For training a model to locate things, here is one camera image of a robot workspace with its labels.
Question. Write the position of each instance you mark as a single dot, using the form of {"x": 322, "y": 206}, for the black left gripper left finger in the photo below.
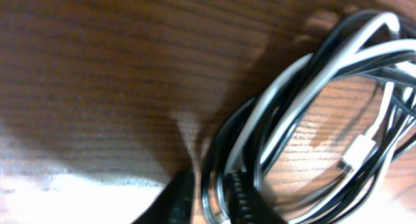
{"x": 174, "y": 204}

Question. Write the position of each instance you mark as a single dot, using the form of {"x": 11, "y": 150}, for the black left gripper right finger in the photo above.
{"x": 246, "y": 206}

